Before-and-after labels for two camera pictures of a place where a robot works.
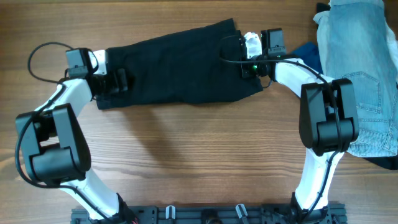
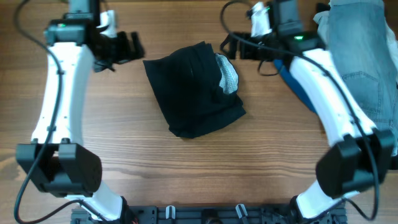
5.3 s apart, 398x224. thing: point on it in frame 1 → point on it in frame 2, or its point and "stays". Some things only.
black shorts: (203, 64) → (197, 89)
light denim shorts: (354, 43) stays
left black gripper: (114, 86) → (123, 53)
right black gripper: (247, 69) → (245, 53)
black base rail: (332, 214) stays
